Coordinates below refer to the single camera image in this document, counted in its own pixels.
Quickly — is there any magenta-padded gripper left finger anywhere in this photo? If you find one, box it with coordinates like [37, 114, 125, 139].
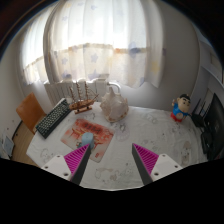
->
[41, 143, 92, 186]

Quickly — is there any cartoon boy figure clock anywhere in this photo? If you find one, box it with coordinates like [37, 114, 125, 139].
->
[170, 94, 193, 123]

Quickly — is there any dark computer keyboard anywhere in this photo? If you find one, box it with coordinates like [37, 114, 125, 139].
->
[35, 97, 73, 140]

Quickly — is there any wooden model sailing ship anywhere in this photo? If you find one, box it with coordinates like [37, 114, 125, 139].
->
[68, 79, 100, 115]

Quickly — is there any white radiator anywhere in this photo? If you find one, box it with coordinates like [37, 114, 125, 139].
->
[43, 78, 121, 107]

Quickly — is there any large white conch shell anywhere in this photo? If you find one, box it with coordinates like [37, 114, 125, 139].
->
[99, 87, 130, 123]

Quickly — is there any white star-print curtain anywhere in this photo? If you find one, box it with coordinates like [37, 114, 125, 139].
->
[21, 0, 166, 89]

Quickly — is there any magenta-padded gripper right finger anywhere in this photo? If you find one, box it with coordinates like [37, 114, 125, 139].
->
[131, 143, 184, 186]

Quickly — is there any black computer monitor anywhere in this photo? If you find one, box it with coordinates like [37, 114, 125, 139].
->
[200, 93, 224, 162]

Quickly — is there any white wall shelf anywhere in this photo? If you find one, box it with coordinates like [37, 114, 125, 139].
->
[199, 39, 224, 81]

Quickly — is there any red printed mouse pad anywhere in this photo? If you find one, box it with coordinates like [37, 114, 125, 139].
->
[60, 118, 116, 164]

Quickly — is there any black router with antennas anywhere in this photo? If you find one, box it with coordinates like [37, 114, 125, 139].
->
[190, 98, 209, 128]

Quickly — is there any white cartoon-print tablecloth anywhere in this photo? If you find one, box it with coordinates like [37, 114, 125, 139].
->
[25, 101, 209, 191]

